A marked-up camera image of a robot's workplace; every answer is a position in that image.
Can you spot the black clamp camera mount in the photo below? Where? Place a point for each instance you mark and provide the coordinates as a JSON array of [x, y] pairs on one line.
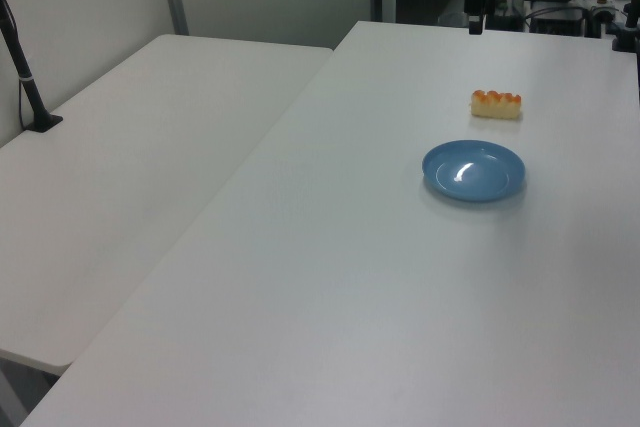
[[627, 29]]

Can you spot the blue round plate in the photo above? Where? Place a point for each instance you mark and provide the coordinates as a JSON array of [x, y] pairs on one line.
[[473, 170]]

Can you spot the black electronics box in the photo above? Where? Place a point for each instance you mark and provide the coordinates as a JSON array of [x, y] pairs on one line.
[[557, 22]]

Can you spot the black camera stand pole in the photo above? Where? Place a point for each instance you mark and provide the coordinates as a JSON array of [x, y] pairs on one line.
[[25, 79]]

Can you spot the orange glazed bread piece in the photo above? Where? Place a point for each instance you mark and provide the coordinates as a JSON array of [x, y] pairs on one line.
[[496, 105]]

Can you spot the control box with button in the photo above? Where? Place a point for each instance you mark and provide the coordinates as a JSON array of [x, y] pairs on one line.
[[602, 7]]

